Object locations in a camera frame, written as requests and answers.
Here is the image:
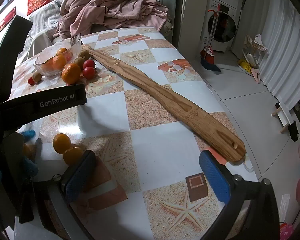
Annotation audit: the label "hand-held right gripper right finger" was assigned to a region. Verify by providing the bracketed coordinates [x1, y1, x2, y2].
[199, 150, 280, 240]

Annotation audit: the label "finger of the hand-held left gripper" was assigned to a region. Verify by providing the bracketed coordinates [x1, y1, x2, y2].
[17, 129, 37, 142]
[21, 155, 40, 179]

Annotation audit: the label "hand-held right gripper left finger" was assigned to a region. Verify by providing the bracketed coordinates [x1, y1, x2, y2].
[19, 150, 97, 240]

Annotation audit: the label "small orange kumquat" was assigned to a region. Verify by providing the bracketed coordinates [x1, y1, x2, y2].
[52, 133, 72, 154]
[63, 147, 84, 165]

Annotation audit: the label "large tangerine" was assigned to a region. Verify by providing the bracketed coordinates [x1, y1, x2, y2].
[62, 63, 81, 85]

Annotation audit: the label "sofa with grey striped cover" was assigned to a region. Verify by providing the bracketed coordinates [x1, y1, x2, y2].
[17, 0, 64, 65]

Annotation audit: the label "pink patterned slipper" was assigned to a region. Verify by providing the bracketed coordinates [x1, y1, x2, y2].
[277, 221, 295, 240]

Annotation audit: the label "black sock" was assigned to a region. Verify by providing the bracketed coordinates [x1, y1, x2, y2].
[288, 121, 300, 142]

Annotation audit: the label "small wooden easel board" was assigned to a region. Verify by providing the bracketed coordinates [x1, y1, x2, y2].
[271, 102, 297, 134]

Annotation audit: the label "long wooden board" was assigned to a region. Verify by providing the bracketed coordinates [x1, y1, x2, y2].
[81, 44, 247, 162]

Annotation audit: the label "blue dustpan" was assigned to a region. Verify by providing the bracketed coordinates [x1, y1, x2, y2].
[201, 57, 222, 73]

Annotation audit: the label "yellow slippers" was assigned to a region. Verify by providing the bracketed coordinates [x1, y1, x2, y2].
[237, 59, 253, 72]

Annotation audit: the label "pink blanket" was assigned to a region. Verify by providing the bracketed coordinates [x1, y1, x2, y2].
[57, 0, 173, 39]

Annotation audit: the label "red broom and dustpan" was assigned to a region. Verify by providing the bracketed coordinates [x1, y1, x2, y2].
[199, 9, 217, 64]

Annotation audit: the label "slipper rack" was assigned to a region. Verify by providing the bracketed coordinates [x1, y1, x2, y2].
[237, 34, 269, 75]

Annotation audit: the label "white curtain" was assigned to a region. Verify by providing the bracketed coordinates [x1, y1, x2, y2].
[259, 2, 300, 112]

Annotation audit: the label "white washing machine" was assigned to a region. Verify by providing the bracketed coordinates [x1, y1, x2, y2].
[201, 0, 243, 53]

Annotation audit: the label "white cabinet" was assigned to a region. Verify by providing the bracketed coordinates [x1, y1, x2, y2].
[177, 0, 210, 59]

